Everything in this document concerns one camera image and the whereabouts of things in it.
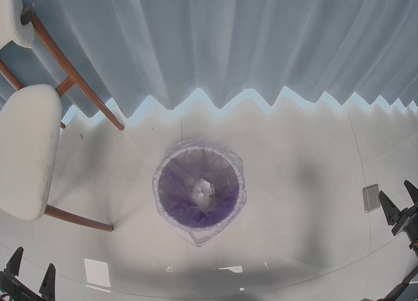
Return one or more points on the white paper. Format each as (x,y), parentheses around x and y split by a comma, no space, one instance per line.
(202,195)

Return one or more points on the white cushioned wooden chair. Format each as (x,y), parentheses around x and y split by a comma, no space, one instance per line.
(29,149)

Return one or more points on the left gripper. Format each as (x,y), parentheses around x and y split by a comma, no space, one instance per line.
(16,288)

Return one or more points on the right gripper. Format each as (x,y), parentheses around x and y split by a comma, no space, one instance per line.
(408,221)

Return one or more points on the purple plastic bag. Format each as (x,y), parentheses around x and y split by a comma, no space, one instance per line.
(176,201)

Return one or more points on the white trash bin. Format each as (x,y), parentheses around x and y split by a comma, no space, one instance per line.
(158,190)

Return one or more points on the pale blue curtain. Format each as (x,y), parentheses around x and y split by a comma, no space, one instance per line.
(228,31)

